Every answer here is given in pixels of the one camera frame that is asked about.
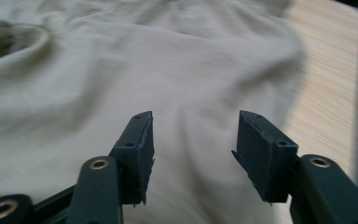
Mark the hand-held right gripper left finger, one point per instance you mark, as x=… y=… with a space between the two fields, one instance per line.
x=135 y=155

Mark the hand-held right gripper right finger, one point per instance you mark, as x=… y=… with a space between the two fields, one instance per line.
x=264 y=158

